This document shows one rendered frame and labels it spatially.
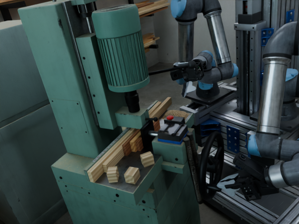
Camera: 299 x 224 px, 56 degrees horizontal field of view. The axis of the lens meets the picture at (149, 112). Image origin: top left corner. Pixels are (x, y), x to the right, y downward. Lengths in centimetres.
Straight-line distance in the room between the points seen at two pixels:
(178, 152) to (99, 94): 41
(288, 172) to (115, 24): 75
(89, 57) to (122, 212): 70
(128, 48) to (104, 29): 11
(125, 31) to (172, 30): 396
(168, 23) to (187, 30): 345
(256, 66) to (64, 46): 100
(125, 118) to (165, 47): 399
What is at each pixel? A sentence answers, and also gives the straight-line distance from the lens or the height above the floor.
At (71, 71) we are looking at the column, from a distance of 120.
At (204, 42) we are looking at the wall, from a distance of 473.
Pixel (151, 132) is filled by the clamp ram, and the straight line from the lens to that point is 120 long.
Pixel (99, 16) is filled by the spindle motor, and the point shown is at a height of 146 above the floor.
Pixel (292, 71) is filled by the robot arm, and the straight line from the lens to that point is 149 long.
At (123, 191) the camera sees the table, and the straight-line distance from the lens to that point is 103.
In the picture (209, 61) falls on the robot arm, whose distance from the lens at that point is 144.
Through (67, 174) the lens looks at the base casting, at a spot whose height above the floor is 78.
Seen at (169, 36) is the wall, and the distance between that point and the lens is 504.
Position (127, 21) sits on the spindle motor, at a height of 143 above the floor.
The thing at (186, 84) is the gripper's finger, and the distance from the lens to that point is 128.
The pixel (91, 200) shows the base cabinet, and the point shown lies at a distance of 143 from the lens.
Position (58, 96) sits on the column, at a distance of 133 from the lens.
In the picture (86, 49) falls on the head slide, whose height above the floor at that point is 134.
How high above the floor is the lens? 158
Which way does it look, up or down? 27 degrees down
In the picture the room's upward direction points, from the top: 10 degrees counter-clockwise
